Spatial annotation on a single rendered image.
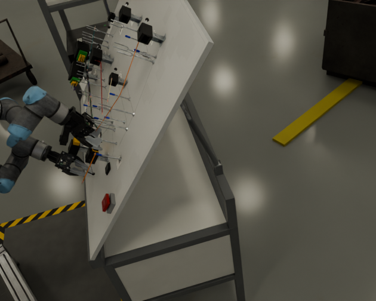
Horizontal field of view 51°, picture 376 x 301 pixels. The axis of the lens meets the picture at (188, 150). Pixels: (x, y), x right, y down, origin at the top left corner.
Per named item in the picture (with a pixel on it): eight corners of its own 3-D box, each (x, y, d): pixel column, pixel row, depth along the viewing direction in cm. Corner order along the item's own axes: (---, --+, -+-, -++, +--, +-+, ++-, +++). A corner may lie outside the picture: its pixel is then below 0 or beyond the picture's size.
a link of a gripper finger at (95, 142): (109, 147, 157) (92, 132, 153) (99, 155, 159) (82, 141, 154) (110, 143, 160) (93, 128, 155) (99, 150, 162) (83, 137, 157)
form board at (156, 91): (83, 100, 246) (80, 100, 245) (147, -64, 194) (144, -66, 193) (94, 260, 160) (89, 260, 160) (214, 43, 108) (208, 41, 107)
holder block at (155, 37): (165, 20, 142) (142, 10, 137) (166, 41, 136) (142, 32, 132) (159, 28, 145) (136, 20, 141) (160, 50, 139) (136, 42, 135)
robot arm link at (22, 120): (15, 132, 149) (33, 109, 150) (28, 144, 142) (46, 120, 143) (-2, 123, 142) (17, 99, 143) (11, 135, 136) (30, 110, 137)
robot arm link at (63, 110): (46, 122, 144) (48, 108, 150) (56, 128, 147) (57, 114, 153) (60, 110, 142) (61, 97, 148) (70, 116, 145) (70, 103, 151)
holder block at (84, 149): (83, 160, 205) (64, 156, 201) (91, 143, 199) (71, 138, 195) (83, 166, 202) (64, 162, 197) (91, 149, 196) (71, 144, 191)
